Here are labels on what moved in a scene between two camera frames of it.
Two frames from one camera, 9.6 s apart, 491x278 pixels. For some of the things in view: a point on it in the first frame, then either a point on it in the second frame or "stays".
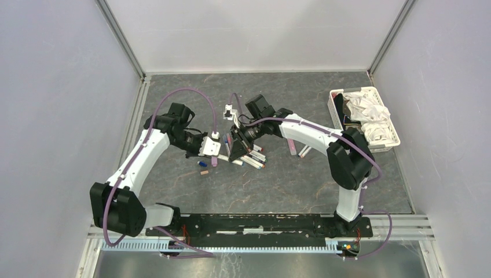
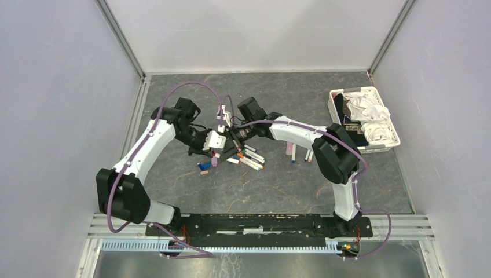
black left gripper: (195, 153) stays
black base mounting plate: (251, 230) stays
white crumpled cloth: (364, 108) stays
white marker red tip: (257, 148) -> (253, 155)
